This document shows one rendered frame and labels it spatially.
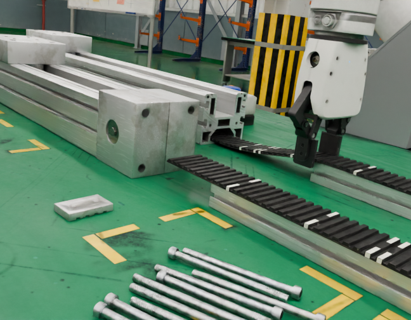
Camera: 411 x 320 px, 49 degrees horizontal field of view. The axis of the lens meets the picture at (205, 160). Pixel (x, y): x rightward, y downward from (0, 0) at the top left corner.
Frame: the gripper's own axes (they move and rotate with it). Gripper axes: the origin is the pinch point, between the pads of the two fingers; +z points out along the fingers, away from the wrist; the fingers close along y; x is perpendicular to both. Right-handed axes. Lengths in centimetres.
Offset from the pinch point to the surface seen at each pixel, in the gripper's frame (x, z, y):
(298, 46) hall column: 213, -4, 276
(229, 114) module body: 20.0, -0.6, 2.2
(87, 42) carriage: 76, -7, 4
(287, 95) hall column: 213, 39, 271
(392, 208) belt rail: -13.0, 3.4, -2.1
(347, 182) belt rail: -6.3, 2.5, -1.4
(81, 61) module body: 61, -4, -5
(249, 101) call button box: 27.0, -1.0, 14.6
